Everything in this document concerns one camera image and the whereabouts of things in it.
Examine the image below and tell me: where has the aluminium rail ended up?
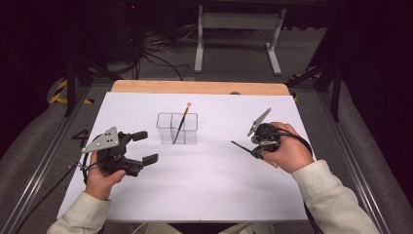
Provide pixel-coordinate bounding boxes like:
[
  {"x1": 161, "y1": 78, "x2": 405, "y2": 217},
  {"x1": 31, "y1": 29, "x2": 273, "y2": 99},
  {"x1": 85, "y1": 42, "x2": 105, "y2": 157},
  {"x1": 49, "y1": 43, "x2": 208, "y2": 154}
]
[
  {"x1": 0, "y1": 85, "x2": 93, "y2": 234},
  {"x1": 316, "y1": 91, "x2": 393, "y2": 234}
]

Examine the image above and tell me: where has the person's right hand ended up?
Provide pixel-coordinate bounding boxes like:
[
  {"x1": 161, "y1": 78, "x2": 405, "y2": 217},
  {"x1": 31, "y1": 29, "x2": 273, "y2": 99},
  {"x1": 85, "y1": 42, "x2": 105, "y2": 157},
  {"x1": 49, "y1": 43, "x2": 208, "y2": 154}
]
[{"x1": 260, "y1": 121, "x2": 316, "y2": 175}]

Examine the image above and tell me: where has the clear plastic divided container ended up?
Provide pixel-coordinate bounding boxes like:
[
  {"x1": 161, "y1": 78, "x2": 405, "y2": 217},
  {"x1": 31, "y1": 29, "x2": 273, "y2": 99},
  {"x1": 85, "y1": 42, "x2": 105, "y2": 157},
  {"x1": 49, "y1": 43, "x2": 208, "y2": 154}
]
[{"x1": 156, "y1": 112, "x2": 200, "y2": 146}]

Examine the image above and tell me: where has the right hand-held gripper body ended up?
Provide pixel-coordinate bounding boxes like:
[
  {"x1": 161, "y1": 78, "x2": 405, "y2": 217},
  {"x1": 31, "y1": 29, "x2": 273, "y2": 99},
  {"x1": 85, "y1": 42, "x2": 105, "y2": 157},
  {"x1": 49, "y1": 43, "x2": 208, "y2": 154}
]
[{"x1": 245, "y1": 107, "x2": 282, "y2": 156}]

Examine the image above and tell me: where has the person's light clothing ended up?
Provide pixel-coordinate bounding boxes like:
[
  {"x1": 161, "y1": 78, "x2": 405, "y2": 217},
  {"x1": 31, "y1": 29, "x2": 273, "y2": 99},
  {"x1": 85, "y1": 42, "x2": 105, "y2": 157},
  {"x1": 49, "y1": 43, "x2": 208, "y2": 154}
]
[{"x1": 129, "y1": 221, "x2": 277, "y2": 234}]

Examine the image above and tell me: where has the yellow black floor tape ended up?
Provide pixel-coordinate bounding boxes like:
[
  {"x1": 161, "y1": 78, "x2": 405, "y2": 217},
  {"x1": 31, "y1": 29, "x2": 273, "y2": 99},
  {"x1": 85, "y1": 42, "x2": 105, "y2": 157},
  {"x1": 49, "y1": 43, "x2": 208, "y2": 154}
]
[{"x1": 48, "y1": 79, "x2": 95, "y2": 106}]

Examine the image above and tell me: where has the white paper sheet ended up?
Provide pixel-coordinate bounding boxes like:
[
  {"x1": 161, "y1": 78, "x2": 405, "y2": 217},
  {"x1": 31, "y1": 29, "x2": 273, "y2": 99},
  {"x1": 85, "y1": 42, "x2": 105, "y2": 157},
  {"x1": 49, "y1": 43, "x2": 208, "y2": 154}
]
[{"x1": 56, "y1": 91, "x2": 317, "y2": 224}]

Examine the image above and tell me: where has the wooden table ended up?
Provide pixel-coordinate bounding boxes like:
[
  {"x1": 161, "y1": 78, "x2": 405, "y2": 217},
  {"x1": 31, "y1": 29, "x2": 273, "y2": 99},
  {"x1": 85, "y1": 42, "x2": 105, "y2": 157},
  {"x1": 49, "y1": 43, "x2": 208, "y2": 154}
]
[{"x1": 110, "y1": 79, "x2": 291, "y2": 97}]

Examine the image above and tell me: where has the person's left hand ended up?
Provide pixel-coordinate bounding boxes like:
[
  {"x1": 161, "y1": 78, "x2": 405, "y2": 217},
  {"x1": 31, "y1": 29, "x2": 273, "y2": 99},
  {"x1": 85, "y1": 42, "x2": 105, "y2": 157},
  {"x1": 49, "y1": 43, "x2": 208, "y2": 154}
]
[{"x1": 84, "y1": 151, "x2": 128, "y2": 202}]

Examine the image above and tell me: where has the hand-held gripper cable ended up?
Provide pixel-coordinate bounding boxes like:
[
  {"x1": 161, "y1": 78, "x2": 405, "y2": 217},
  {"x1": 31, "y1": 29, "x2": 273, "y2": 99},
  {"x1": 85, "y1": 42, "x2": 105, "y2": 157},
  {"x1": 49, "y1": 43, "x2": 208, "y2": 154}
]
[
  {"x1": 275, "y1": 127, "x2": 324, "y2": 234},
  {"x1": 14, "y1": 151, "x2": 99, "y2": 234}
]

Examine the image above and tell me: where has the black tripod stand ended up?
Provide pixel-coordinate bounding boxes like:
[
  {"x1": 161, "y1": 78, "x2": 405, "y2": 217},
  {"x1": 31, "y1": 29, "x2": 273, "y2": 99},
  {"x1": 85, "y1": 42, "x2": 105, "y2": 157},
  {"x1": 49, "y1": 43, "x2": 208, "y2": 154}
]
[
  {"x1": 284, "y1": 59, "x2": 343, "y2": 123},
  {"x1": 62, "y1": 53, "x2": 125, "y2": 118}
]

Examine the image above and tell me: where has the right hand-held gripper cable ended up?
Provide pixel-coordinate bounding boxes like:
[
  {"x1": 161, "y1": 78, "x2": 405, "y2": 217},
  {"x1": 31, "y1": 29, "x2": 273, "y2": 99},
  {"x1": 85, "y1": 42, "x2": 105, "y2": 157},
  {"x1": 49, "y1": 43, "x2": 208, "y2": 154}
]
[{"x1": 275, "y1": 127, "x2": 324, "y2": 234}]

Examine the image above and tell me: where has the left hand-held gripper cable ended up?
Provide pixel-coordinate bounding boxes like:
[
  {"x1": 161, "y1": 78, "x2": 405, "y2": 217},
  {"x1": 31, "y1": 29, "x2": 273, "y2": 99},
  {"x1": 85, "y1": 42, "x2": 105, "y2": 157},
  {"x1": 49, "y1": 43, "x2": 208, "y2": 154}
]
[{"x1": 14, "y1": 151, "x2": 99, "y2": 234}]

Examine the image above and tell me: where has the black handled makeup brush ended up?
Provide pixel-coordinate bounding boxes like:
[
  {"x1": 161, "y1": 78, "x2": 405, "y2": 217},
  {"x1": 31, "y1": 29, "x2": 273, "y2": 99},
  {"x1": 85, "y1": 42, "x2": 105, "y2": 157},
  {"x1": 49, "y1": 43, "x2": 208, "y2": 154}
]
[
  {"x1": 230, "y1": 139, "x2": 280, "y2": 170},
  {"x1": 171, "y1": 101, "x2": 193, "y2": 145}
]

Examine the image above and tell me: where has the bundle of black cables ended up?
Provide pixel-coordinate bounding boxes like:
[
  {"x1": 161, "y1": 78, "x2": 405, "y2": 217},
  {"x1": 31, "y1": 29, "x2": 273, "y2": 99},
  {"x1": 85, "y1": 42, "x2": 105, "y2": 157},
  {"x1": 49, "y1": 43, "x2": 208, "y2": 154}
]
[{"x1": 129, "y1": 24, "x2": 191, "y2": 82}]

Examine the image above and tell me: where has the grey metal stand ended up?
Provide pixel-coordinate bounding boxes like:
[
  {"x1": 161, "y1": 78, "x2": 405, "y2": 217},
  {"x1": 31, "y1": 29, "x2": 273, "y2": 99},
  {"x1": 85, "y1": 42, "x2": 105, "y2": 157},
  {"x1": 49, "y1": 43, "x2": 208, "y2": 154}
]
[{"x1": 193, "y1": 4, "x2": 287, "y2": 77}]

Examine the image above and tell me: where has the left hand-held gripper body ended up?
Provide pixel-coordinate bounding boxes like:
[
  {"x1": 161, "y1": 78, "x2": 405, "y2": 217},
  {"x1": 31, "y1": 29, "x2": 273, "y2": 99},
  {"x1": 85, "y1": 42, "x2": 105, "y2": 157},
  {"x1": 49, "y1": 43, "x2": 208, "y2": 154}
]
[{"x1": 81, "y1": 126, "x2": 144, "y2": 178}]

